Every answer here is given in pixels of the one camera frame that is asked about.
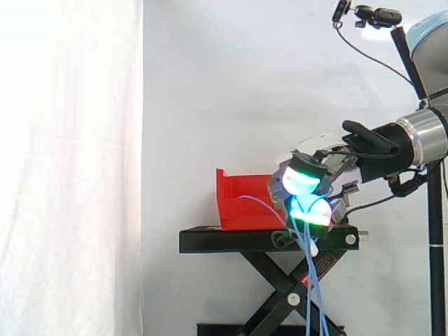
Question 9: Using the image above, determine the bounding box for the thin black camera cable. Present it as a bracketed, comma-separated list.
[334, 20, 419, 89]

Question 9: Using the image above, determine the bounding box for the blue cable bundle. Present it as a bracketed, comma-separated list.
[237, 195, 332, 336]

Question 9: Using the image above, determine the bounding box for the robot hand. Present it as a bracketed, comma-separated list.
[267, 133, 362, 242]

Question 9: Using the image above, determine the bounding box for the small black camera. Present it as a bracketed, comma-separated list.
[331, 0, 353, 22]
[374, 8, 403, 27]

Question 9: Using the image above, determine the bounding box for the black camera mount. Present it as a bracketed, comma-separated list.
[351, 4, 377, 29]

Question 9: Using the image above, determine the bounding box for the black stand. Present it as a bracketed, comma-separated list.
[178, 223, 370, 336]

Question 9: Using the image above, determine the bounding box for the red bin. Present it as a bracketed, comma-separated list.
[215, 167, 292, 232]

